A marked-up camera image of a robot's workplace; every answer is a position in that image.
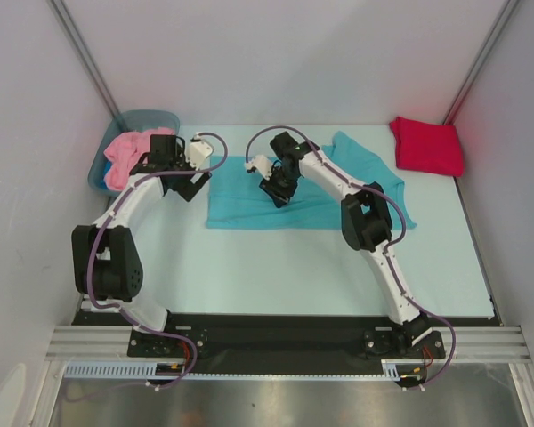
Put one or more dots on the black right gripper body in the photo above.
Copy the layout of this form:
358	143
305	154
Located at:
278	192

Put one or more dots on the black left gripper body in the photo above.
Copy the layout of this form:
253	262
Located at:
182	183

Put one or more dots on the teal t-shirt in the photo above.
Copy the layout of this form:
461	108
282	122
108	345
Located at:
236	201

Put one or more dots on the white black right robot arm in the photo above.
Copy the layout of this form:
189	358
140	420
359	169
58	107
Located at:
366	224

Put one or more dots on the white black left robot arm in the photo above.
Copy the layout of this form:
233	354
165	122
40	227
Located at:
107	265

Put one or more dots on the pink t-shirt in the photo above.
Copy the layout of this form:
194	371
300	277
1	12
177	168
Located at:
124	153

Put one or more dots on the grey-blue plastic basket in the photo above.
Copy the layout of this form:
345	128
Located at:
132	120

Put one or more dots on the blue t-shirt in basket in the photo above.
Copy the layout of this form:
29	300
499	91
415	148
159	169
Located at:
107	167

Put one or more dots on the folded red t-shirt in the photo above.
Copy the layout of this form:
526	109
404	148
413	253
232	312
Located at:
427	148

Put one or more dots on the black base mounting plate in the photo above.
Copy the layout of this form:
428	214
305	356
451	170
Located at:
370	337

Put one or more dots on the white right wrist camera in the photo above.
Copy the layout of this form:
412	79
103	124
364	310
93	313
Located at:
260	164

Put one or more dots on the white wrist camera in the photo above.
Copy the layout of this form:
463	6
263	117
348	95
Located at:
199	150
260	164

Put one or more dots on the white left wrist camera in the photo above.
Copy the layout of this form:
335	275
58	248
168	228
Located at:
199	150

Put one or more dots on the aluminium front rail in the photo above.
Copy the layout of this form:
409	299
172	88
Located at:
504	344

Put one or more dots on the left aluminium corner post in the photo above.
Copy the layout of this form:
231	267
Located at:
77	42

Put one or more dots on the aluminium corner post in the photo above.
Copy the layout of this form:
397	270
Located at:
77	42
497	30

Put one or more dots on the white slotted cable duct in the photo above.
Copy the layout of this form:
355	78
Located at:
154	371

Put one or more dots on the right aluminium corner post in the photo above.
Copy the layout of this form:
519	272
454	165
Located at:
497	30

